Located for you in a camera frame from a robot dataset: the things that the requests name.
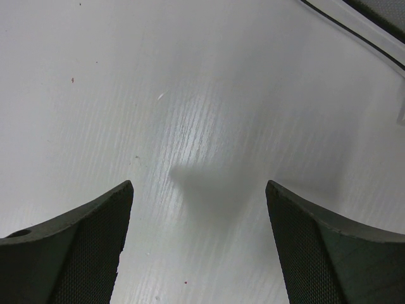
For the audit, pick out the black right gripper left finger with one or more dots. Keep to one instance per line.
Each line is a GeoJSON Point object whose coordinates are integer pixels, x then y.
{"type": "Point", "coordinates": [72, 258]}

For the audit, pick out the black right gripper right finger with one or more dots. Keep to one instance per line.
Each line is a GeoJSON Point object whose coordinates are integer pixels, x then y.
{"type": "Point", "coordinates": [328, 258]}

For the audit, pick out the grey sneaker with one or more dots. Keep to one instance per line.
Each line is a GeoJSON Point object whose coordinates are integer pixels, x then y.
{"type": "Point", "coordinates": [378, 25]}

